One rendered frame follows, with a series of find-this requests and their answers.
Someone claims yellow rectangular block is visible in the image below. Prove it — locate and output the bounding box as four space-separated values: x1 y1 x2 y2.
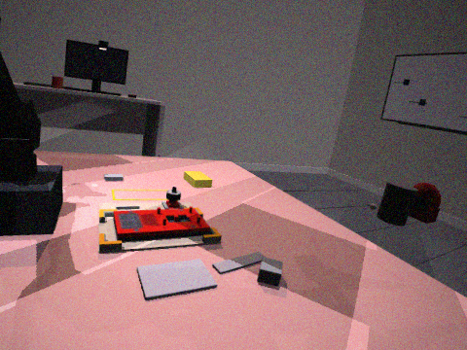
183 171 212 188

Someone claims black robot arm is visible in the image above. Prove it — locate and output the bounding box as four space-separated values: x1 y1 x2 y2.
0 53 41 181

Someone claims black tyre with grey hub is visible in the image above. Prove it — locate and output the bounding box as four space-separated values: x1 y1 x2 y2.
166 190 181 201

